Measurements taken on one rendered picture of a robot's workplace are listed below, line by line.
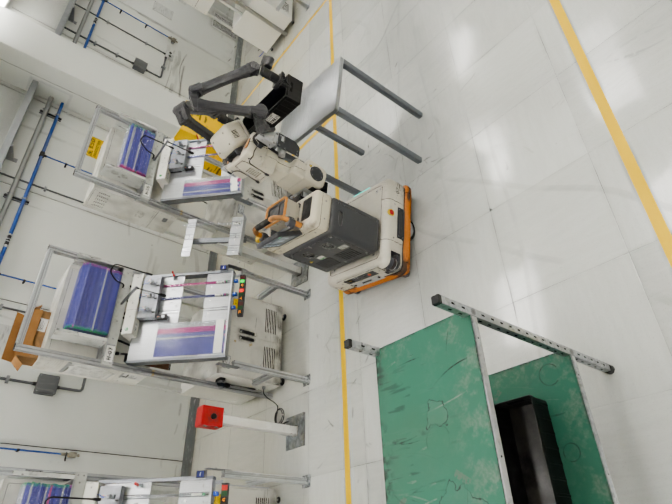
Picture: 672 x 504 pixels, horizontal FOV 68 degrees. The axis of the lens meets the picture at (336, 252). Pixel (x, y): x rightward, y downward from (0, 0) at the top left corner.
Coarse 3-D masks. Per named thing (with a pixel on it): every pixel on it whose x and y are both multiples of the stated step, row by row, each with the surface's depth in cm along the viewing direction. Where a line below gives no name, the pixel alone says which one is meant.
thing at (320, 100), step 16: (336, 64) 334; (320, 80) 346; (336, 80) 325; (368, 80) 345; (304, 96) 359; (320, 96) 337; (336, 96) 318; (304, 112) 350; (320, 112) 329; (336, 112) 317; (416, 112) 370; (288, 128) 363; (304, 128) 341; (320, 128) 397; (368, 128) 329; (352, 144) 416; (400, 144) 346; (288, 160) 369; (416, 160) 356; (352, 192) 402
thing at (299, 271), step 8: (224, 248) 402; (248, 248) 412; (248, 256) 413; (256, 256) 415; (264, 256) 420; (272, 264) 425; (280, 264) 428; (288, 264) 433; (296, 264) 451; (304, 264) 440; (288, 272) 437; (296, 272) 437; (304, 272) 435; (296, 280) 442; (304, 280) 431
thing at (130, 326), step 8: (136, 280) 374; (136, 296) 366; (128, 304) 364; (136, 304) 363; (128, 312) 360; (136, 312) 360; (128, 320) 356; (136, 320) 359; (128, 328) 353; (136, 328) 358; (128, 336) 354; (136, 336) 357
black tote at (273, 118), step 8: (288, 80) 304; (296, 80) 308; (288, 88) 302; (296, 88) 306; (272, 96) 324; (280, 96) 324; (288, 96) 300; (296, 96) 304; (264, 104) 332; (272, 104) 331; (280, 104) 306; (288, 104) 306; (296, 104) 305; (272, 112) 314; (280, 112) 313; (288, 112) 313; (248, 120) 348; (272, 120) 321; (280, 120) 320; (248, 128) 347
